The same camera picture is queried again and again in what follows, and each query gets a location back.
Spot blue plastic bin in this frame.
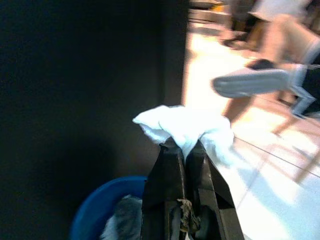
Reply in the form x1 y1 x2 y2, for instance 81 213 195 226
69 175 148 240

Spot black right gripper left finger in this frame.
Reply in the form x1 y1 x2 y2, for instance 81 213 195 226
139 138 188 240

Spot white cloth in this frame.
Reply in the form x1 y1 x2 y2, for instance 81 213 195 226
132 104 235 168

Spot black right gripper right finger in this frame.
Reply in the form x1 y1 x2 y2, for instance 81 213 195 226
187 139 245 240

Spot grey slipper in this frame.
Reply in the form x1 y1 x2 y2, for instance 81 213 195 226
212 58 295 99

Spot grey cloth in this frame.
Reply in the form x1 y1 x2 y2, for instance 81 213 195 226
99 194 145 240

